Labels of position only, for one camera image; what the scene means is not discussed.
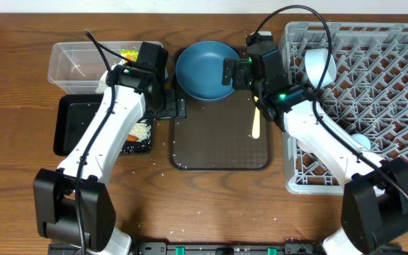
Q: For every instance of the clear plastic bin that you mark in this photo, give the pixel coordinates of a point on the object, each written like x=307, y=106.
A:
x=77, y=67

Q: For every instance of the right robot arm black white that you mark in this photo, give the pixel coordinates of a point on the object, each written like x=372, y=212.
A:
x=375, y=202

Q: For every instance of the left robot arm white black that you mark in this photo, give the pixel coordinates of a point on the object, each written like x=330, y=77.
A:
x=72, y=203

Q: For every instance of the yellow plastic spoon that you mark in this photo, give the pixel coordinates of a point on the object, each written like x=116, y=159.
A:
x=255, y=133

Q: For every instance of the black tray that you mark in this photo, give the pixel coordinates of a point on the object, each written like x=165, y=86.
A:
x=75, y=113

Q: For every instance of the green snack wrapper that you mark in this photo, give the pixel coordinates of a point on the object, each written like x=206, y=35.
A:
x=131, y=55

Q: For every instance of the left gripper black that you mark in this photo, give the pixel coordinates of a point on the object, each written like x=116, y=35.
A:
x=173, y=110

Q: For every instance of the orange carrot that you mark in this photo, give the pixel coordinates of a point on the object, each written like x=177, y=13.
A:
x=132, y=138

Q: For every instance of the white rice pile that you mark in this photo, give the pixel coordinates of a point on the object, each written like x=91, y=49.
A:
x=141, y=131

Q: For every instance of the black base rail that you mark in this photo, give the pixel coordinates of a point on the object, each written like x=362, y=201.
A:
x=164, y=248

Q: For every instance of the grey dishwasher rack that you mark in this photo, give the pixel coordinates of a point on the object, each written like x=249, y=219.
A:
x=370, y=92

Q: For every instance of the brown serving tray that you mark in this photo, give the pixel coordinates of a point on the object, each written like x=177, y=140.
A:
x=216, y=135

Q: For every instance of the dark blue plate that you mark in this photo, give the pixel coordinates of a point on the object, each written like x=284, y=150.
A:
x=199, y=70

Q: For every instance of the light blue bowl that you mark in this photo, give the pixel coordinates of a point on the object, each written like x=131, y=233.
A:
x=315, y=61

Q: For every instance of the light blue cup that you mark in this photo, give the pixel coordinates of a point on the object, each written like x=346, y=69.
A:
x=362, y=140

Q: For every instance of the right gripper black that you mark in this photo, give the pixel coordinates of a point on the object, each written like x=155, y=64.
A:
x=241, y=69

